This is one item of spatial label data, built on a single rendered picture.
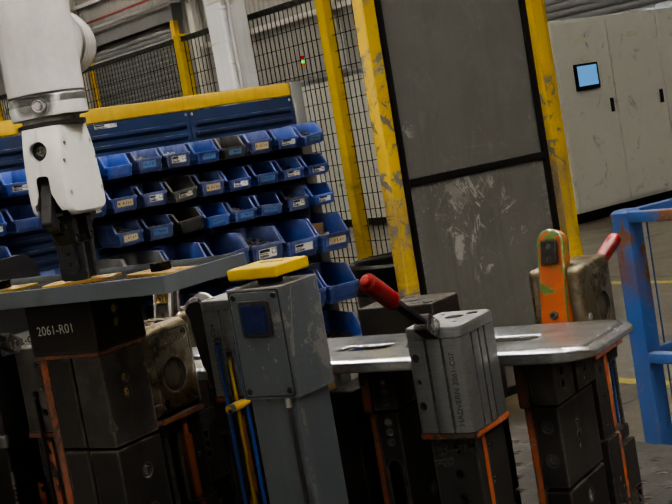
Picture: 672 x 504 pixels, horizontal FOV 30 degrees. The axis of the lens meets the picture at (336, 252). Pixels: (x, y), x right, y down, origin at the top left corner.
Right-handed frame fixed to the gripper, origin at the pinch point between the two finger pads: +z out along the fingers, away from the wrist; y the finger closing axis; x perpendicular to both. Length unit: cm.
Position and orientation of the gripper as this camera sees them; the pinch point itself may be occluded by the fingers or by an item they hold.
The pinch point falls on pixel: (77, 260)
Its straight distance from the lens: 142.8
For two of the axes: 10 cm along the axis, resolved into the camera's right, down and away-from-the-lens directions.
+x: -9.6, 1.4, 2.3
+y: 2.1, -1.3, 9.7
